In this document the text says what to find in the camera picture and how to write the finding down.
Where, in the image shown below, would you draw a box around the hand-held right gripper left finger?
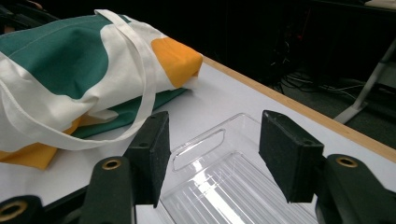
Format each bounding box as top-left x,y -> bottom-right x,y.
123,110 -> 172,209

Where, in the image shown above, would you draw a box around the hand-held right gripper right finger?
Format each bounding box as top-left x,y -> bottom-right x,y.
258,109 -> 325,203

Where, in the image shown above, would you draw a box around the clear plastic tray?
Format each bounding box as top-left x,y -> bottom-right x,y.
160,112 -> 319,224

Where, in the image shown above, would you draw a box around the white green orange tote bag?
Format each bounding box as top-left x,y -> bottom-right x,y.
0,8 -> 204,171

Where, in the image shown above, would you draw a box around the white metal stand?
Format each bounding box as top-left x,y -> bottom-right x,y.
333,38 -> 396,125

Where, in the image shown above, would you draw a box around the black floor cables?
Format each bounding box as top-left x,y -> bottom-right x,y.
270,40 -> 377,97

